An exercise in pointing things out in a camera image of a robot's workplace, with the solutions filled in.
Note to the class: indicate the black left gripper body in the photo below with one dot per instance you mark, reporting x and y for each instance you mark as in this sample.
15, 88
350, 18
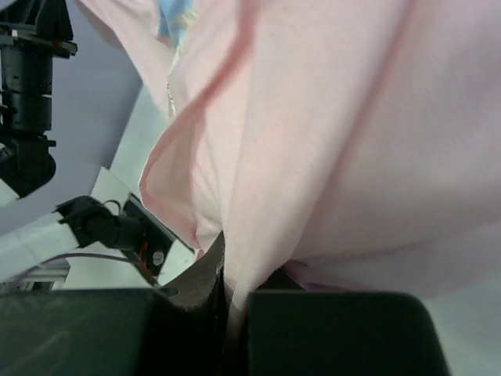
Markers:
26, 77

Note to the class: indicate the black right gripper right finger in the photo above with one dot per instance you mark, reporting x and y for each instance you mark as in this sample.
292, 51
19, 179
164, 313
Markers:
291, 331

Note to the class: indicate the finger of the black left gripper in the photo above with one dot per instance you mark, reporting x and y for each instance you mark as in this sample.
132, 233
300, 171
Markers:
45, 18

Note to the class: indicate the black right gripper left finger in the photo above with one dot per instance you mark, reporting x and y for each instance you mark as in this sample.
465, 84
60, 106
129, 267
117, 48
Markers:
173, 330

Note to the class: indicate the pink printed pillowcase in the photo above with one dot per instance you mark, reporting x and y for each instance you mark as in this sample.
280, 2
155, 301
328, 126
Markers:
356, 143

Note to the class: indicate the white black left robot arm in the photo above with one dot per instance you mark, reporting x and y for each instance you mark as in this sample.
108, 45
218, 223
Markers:
26, 166

